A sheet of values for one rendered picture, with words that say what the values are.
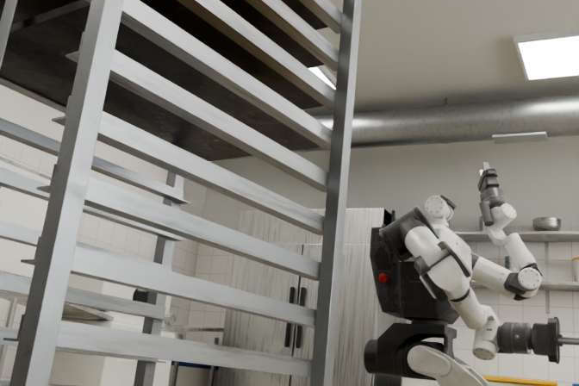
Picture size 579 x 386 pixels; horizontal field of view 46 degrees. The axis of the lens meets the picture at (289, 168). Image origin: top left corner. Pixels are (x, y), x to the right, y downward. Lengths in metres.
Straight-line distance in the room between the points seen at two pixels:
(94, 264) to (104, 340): 0.10
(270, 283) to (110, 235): 1.54
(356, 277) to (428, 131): 1.35
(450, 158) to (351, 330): 2.04
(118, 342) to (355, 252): 4.86
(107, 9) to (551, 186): 5.78
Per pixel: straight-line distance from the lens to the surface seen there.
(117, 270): 0.92
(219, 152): 1.50
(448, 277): 1.93
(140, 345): 0.96
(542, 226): 6.11
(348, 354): 5.63
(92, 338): 0.90
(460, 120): 5.66
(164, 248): 1.58
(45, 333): 0.82
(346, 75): 1.41
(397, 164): 6.83
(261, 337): 5.96
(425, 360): 2.25
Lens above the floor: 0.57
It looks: 17 degrees up
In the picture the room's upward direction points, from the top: 6 degrees clockwise
